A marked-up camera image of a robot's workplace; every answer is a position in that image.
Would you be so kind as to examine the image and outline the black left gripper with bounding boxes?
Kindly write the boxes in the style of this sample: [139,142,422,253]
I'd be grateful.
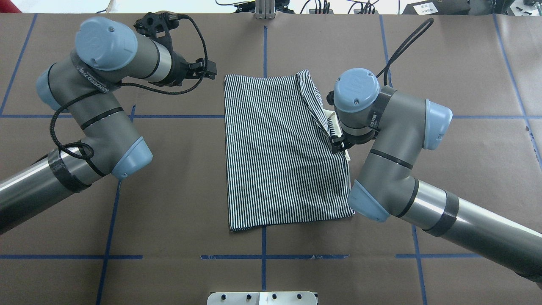
[134,12,217,87]

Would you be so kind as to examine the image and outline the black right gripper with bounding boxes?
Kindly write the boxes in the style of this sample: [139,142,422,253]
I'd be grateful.
[326,89,378,155]

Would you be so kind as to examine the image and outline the navy white striped polo shirt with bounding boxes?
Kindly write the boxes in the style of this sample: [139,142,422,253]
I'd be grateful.
[224,69,354,232]

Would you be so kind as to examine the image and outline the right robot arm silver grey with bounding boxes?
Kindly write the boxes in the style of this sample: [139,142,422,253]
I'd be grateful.
[327,68,542,286]

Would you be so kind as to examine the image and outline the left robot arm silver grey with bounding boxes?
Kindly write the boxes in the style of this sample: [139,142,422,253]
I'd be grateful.
[1,12,217,233]

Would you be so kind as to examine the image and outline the black spare gripper tool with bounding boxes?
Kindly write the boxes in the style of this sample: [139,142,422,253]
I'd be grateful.
[233,0,296,14]

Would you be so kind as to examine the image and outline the orange black usb hub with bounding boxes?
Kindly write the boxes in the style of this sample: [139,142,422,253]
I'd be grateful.
[305,0,333,15]

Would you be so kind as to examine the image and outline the black box with label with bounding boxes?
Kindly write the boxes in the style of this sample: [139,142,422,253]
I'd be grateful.
[400,0,471,15]

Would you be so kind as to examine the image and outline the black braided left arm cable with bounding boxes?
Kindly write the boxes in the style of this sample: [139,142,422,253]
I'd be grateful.
[50,14,209,161]

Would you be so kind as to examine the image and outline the aluminium frame post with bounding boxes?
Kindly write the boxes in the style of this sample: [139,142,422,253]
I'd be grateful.
[254,0,276,20]

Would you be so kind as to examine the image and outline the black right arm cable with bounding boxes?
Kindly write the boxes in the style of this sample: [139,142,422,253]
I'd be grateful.
[376,18,434,87]

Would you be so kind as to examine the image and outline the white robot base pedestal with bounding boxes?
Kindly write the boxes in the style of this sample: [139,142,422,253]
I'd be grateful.
[207,291,319,305]

